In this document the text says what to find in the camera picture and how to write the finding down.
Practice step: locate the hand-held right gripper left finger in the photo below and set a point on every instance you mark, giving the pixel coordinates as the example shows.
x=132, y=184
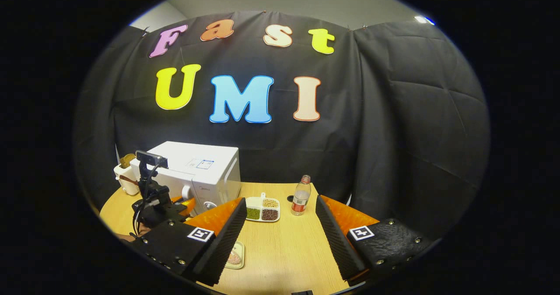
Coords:
x=225, y=242

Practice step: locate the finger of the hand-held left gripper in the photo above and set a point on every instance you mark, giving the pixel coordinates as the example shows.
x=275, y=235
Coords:
x=187, y=205

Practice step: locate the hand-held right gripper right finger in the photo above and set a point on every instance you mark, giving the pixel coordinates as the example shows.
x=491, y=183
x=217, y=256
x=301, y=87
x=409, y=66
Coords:
x=337, y=242

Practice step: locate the pink food piece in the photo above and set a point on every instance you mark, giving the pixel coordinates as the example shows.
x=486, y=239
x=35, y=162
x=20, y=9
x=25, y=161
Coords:
x=234, y=258

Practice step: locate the white microwave oven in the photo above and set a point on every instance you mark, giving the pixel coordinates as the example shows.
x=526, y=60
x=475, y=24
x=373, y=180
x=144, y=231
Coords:
x=188, y=159

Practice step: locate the pale green rectangular tray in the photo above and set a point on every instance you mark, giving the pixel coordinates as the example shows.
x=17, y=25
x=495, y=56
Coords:
x=240, y=245

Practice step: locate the white toaster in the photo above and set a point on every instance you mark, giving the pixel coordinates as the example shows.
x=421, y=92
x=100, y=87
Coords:
x=127, y=183

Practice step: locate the white divided bean dish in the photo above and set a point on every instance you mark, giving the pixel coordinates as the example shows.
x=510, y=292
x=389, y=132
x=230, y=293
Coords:
x=253, y=201

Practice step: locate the clear bottle with red label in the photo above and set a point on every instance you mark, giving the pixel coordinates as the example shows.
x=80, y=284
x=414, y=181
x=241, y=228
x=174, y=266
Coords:
x=301, y=198

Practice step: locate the brown bread slice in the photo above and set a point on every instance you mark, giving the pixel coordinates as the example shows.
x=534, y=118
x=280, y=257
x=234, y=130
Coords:
x=127, y=159

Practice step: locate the black backdrop cloth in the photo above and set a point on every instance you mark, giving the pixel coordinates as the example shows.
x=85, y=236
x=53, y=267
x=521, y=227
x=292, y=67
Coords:
x=393, y=133

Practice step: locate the small ceiling light panel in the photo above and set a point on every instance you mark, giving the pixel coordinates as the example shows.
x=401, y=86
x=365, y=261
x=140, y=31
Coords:
x=423, y=19

